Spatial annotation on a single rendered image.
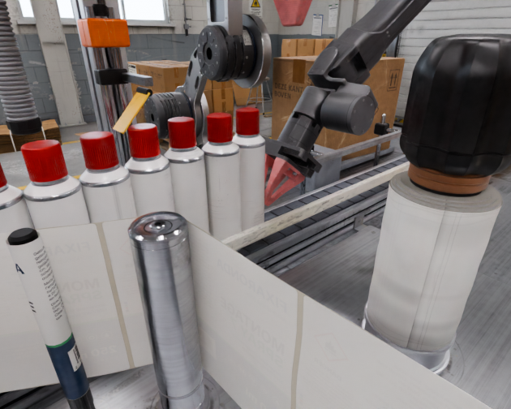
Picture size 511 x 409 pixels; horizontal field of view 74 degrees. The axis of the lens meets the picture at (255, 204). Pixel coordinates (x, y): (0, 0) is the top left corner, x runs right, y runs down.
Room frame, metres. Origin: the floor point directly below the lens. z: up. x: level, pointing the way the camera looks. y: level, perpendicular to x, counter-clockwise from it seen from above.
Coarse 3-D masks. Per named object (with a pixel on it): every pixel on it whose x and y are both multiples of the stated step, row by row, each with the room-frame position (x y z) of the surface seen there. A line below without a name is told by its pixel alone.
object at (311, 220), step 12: (384, 168) 0.80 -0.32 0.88; (348, 180) 0.72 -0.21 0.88; (360, 180) 0.72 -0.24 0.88; (324, 192) 0.66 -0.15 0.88; (372, 192) 0.66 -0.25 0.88; (288, 204) 0.60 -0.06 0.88; (300, 204) 0.60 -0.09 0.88; (336, 204) 0.60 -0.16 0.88; (348, 204) 0.60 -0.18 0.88; (264, 216) 0.55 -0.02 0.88; (276, 216) 0.55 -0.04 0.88; (312, 216) 0.55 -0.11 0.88; (324, 216) 0.55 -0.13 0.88; (288, 228) 0.51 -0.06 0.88; (300, 228) 0.51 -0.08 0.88; (264, 240) 0.47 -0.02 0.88; (276, 240) 0.47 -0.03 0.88; (240, 252) 0.43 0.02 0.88; (252, 252) 0.44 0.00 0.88
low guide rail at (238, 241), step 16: (384, 176) 0.67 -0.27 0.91; (336, 192) 0.58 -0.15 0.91; (352, 192) 0.60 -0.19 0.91; (304, 208) 0.52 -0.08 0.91; (320, 208) 0.54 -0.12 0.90; (272, 224) 0.46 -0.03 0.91; (288, 224) 0.49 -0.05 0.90; (224, 240) 0.41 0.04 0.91; (240, 240) 0.42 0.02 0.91; (256, 240) 0.44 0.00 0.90
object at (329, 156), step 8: (384, 136) 0.80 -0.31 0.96; (392, 136) 0.82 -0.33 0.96; (400, 136) 0.84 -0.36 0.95; (352, 144) 0.73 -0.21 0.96; (360, 144) 0.73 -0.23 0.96; (368, 144) 0.75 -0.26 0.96; (376, 144) 0.78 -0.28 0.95; (328, 152) 0.68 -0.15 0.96; (336, 152) 0.68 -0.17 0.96; (344, 152) 0.70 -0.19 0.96; (352, 152) 0.71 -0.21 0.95; (320, 160) 0.65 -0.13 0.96; (328, 160) 0.66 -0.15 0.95
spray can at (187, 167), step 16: (176, 128) 0.41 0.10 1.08; (192, 128) 0.42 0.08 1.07; (176, 144) 0.41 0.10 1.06; (192, 144) 0.41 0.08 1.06; (176, 160) 0.40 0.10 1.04; (192, 160) 0.40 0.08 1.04; (176, 176) 0.40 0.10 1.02; (192, 176) 0.40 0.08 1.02; (176, 192) 0.40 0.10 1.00; (192, 192) 0.40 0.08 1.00; (176, 208) 0.40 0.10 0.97; (192, 208) 0.40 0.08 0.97; (208, 224) 0.42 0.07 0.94
